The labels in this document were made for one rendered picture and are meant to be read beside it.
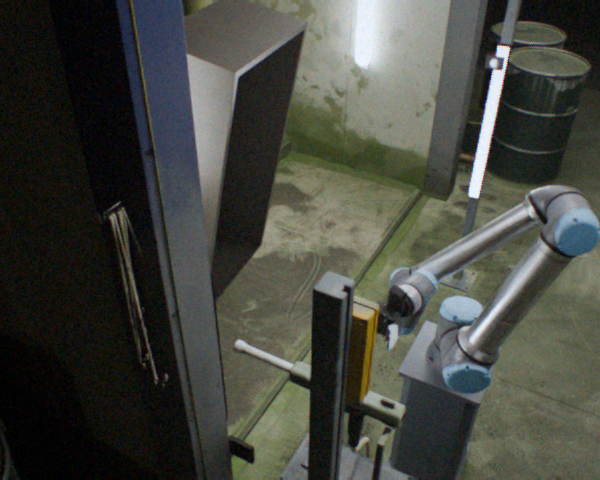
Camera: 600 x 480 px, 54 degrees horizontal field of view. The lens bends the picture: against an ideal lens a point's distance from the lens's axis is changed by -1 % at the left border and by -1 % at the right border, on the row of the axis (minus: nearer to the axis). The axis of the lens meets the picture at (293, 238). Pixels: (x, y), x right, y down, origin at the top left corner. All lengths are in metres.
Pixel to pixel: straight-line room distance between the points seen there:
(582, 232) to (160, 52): 1.15
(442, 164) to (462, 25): 0.96
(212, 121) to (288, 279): 1.64
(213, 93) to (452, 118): 2.37
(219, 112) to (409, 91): 2.29
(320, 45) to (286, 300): 1.86
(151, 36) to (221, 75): 0.79
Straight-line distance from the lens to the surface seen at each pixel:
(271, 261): 3.66
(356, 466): 1.82
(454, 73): 4.02
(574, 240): 1.74
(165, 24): 1.26
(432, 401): 2.33
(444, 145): 4.22
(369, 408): 1.52
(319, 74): 4.40
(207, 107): 2.07
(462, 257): 1.92
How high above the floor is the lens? 2.33
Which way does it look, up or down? 37 degrees down
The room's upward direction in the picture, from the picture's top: straight up
